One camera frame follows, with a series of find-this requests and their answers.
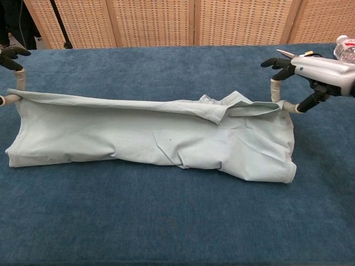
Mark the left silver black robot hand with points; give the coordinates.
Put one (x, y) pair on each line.
(20, 80)

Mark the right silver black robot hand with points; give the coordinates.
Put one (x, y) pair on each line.
(319, 69)

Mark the light green t-shirt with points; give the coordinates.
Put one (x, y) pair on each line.
(111, 138)

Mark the clear plastic water bottle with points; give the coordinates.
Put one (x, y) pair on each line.
(346, 50)

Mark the black tripod stand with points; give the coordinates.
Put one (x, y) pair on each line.
(59, 20)

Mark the woven wooden folding screen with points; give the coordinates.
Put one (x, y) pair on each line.
(155, 22)

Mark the blue carpet table cover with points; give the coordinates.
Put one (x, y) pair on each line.
(177, 238)

